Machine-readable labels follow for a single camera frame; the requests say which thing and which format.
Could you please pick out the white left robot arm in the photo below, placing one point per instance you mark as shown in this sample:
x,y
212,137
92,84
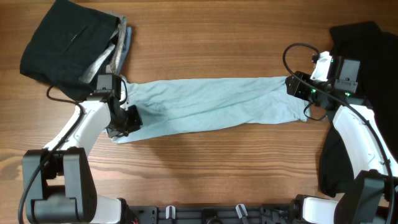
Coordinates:
x,y
58,184

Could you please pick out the black folded garment top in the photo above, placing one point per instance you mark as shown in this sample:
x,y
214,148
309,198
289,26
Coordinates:
x,y
67,41

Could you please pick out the black clothes pile right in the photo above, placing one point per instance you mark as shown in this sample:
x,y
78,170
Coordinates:
x,y
377,51

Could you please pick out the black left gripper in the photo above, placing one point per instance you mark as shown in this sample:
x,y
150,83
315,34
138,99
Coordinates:
x,y
136,122

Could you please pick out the grey folded garment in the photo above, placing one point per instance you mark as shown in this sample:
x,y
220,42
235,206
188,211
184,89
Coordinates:
x,y
113,50

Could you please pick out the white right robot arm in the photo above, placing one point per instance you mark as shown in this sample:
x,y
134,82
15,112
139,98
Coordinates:
x,y
372,198

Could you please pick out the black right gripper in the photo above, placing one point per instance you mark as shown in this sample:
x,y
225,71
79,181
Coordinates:
x,y
296,88

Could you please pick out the light blue t-shirt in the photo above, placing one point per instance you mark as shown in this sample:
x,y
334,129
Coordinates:
x,y
170,107

